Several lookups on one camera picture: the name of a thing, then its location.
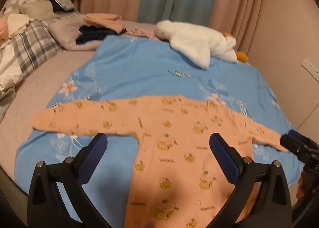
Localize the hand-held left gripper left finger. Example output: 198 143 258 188
27 133 112 228

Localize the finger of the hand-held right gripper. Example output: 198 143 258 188
279 129 319 161

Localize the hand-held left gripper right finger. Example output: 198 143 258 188
209 133 292 228

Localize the orange printed baby shirt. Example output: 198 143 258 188
32 95 289 228

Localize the bed with pink sheet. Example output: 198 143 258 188
0 12 160 195

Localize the blue floral blanket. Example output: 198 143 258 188
15 35 306 228

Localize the dark navy garment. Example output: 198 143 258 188
76 25 118 45

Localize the white plush goose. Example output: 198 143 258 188
155 20 249 69

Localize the white crumpled cloth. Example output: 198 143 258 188
0 41 24 89

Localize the plaid pillow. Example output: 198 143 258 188
11 20 62 77

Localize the folded pink garment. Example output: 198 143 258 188
128 28 158 41

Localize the folded orange garment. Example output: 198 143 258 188
83 13 126 35

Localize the cream cloth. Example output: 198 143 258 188
7 13 36 37

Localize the dark striped pillow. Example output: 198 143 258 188
48 0 76 13

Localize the folded pink cloth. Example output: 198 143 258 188
0 16 12 41

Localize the beige pillow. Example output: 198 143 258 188
19 0 54 21

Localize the small plush toy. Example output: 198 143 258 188
3 0 43 15

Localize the white wall socket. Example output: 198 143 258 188
301 59 319 82

